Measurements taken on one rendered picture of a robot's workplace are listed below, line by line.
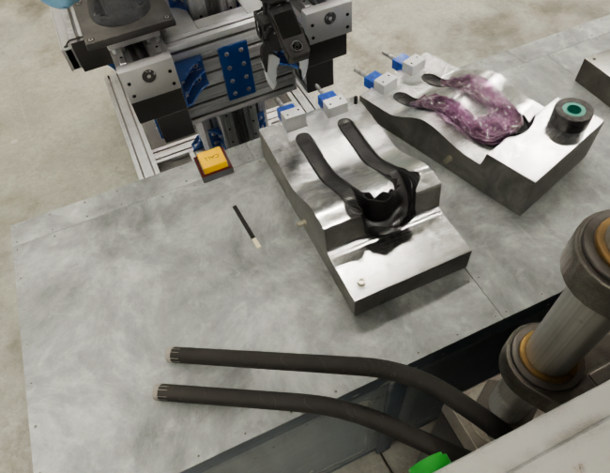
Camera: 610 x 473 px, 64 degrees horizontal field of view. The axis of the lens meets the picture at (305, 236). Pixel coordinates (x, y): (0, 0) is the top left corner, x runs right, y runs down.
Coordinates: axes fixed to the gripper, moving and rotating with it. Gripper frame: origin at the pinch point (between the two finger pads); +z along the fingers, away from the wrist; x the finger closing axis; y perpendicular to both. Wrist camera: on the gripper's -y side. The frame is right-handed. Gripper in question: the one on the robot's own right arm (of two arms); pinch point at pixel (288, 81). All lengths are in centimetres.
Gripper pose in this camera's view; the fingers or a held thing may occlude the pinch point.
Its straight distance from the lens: 113.9
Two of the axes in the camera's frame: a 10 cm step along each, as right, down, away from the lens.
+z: 0.7, 5.9, 8.1
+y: -4.0, -7.2, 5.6
